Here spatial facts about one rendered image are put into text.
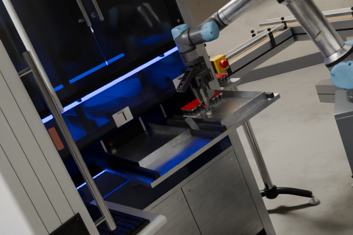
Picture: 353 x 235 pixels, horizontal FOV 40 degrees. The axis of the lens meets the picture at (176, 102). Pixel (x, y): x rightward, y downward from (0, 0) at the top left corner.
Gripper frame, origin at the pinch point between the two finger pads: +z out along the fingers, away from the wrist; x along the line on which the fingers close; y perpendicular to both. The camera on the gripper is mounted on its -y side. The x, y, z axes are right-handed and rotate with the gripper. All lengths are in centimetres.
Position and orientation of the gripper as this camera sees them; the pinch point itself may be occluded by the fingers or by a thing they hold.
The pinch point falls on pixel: (204, 104)
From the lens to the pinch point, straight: 209.7
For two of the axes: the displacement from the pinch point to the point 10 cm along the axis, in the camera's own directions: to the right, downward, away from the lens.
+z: 3.7, 8.9, 2.9
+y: 7.5, -4.6, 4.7
